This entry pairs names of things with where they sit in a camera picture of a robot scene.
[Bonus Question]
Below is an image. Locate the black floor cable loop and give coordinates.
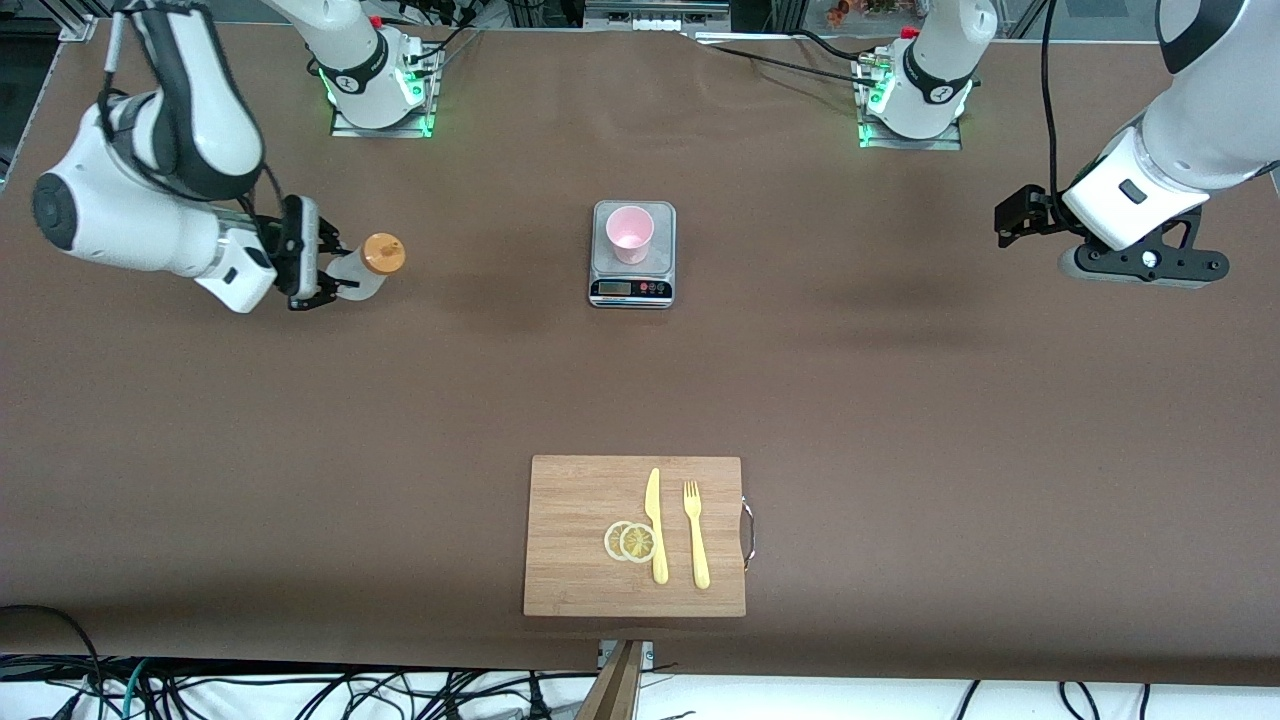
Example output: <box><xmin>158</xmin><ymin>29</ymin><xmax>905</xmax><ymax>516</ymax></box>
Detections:
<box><xmin>0</xmin><ymin>604</ymin><xmax>106</xmax><ymax>720</ymax></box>

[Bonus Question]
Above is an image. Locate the teal floor cable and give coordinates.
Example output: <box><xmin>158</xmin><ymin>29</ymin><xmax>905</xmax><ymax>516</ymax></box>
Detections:
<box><xmin>90</xmin><ymin>658</ymin><xmax>151</xmax><ymax>720</ymax></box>

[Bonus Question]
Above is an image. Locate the black base cable bundle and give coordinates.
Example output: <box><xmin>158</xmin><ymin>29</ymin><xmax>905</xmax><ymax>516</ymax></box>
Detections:
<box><xmin>395</xmin><ymin>0</ymin><xmax>486</xmax><ymax>76</ymax></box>

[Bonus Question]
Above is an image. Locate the translucent sauce bottle orange cap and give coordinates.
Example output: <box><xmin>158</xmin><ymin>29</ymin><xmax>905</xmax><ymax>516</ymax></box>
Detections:
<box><xmin>322</xmin><ymin>232</ymin><xmax>407</xmax><ymax>303</ymax></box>

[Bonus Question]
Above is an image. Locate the black cable on table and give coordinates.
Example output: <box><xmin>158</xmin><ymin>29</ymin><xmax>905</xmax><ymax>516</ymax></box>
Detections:
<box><xmin>690</xmin><ymin>28</ymin><xmax>881</xmax><ymax>86</ymax></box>

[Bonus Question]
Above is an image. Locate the grey power strip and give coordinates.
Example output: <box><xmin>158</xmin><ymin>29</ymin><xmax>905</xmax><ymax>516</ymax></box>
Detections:
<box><xmin>583</xmin><ymin>0</ymin><xmax>733</xmax><ymax>33</ymax></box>

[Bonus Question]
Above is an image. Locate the yellow plastic fork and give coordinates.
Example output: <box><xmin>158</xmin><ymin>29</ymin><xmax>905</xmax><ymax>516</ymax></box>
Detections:
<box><xmin>683</xmin><ymin>480</ymin><xmax>711</xmax><ymax>590</ymax></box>

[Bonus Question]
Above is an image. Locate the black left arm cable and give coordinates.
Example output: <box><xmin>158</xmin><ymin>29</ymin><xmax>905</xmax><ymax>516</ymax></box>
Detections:
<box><xmin>1040</xmin><ymin>0</ymin><xmax>1066</xmax><ymax>216</ymax></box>

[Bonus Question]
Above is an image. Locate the silver digital kitchen scale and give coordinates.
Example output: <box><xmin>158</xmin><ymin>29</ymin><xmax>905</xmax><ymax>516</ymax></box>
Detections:
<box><xmin>588</xmin><ymin>200</ymin><xmax>678</xmax><ymax>309</ymax></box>

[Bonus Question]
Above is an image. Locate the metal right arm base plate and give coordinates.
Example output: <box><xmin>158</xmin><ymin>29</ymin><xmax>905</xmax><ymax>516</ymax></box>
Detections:
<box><xmin>330</xmin><ymin>45</ymin><xmax>441</xmax><ymax>139</ymax></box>

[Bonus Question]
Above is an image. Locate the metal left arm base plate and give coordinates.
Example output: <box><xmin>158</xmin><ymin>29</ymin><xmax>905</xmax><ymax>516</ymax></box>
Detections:
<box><xmin>855</xmin><ymin>55</ymin><xmax>964</xmax><ymax>151</ymax></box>

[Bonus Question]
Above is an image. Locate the pink plastic cup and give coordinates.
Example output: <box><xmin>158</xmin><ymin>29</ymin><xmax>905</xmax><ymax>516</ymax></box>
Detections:
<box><xmin>606</xmin><ymin>205</ymin><xmax>655</xmax><ymax>266</ymax></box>

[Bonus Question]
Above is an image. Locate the yellow plastic knife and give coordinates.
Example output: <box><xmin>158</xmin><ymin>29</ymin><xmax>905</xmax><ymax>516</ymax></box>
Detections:
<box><xmin>645</xmin><ymin>467</ymin><xmax>669</xmax><ymax>586</ymax></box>

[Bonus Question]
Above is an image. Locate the aluminium frame corner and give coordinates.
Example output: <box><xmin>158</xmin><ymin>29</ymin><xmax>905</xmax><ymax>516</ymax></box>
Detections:
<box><xmin>55</xmin><ymin>0</ymin><xmax>101</xmax><ymax>43</ymax></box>

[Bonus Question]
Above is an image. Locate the bamboo cutting board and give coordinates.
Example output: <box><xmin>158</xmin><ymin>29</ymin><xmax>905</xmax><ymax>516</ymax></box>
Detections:
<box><xmin>523</xmin><ymin>455</ymin><xmax>747</xmax><ymax>618</ymax></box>

